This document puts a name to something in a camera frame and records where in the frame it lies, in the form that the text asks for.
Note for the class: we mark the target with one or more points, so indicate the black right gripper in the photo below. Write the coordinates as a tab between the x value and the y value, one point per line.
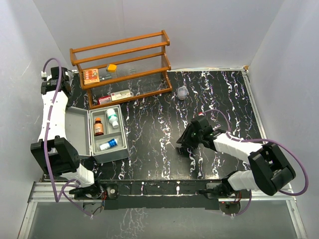
185	140

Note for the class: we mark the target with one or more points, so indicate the white blue bandage roll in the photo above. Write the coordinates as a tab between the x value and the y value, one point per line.
109	144

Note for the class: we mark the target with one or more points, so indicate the grey plastic tray insert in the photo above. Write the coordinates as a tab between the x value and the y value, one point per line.
118	152

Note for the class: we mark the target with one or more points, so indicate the small white bottle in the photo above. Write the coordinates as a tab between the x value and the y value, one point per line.
112	118

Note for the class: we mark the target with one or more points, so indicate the grey metal case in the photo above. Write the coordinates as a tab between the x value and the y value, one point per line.
78	131

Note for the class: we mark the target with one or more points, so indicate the brown medicine bottle orange cap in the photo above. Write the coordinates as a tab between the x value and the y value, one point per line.
98	127

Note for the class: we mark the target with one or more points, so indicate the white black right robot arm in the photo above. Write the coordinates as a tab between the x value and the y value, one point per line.
269	170

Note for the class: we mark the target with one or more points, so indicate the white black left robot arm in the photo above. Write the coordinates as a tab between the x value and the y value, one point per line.
53	152

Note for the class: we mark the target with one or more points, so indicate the white green medicine box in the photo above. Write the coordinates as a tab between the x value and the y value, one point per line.
121	95

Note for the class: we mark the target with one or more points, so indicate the red white medicine box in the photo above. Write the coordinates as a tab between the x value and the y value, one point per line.
104	100

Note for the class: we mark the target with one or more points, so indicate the clear round plastic container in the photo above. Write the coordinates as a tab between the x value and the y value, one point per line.
182	93

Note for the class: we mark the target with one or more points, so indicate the wooden shelf rack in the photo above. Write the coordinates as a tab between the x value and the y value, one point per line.
142	67

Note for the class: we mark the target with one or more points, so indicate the yellow small box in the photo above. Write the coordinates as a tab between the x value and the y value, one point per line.
112	68

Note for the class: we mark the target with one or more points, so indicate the orange patterned box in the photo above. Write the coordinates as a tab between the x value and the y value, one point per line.
91	76

